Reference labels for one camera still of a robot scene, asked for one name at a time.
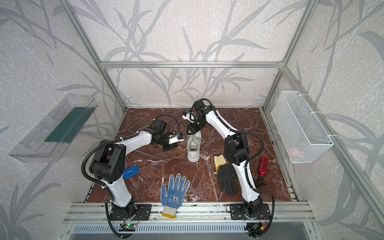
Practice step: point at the clear plastic wall bin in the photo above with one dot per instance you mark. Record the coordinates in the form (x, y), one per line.
(48, 141)

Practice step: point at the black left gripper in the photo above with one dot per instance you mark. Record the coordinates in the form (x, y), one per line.
(167, 144)

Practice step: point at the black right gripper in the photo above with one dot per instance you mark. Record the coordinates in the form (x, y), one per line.
(194, 128)

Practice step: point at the black yellow work glove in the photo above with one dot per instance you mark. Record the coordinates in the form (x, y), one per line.
(226, 175)

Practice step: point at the red handled tool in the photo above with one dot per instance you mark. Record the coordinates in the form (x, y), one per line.
(262, 172)

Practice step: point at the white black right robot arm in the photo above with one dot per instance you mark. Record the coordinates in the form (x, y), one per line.
(234, 164)

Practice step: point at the aluminium frame profiles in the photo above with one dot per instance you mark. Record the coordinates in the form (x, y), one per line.
(245, 53)

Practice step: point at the right wiring connector board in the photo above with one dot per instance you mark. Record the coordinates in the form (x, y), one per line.
(255, 227)

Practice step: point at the pink object in basket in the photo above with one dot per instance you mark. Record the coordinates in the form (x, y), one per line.
(295, 152)

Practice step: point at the white wire mesh basket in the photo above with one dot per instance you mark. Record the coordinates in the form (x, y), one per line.
(299, 126)

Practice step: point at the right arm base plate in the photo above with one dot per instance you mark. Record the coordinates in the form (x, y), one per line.
(242, 212)

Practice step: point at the green lit circuit board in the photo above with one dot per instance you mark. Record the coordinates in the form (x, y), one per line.
(128, 227)

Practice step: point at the white leather sneaker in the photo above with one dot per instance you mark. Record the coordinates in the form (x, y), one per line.
(193, 156)

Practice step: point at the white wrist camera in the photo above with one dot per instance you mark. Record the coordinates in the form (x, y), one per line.
(176, 138)
(188, 115)

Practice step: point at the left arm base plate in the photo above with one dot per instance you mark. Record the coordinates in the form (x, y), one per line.
(140, 212)

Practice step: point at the blue dotted knit glove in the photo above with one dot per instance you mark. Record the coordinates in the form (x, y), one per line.
(172, 195)

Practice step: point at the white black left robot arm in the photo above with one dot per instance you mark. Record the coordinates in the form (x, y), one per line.
(105, 164)

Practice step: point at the grey-white shoelace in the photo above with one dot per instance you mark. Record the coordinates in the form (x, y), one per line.
(184, 145)

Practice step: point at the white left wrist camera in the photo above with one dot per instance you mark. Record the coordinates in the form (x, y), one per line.
(176, 138)

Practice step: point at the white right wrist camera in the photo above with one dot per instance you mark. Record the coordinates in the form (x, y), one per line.
(188, 115)

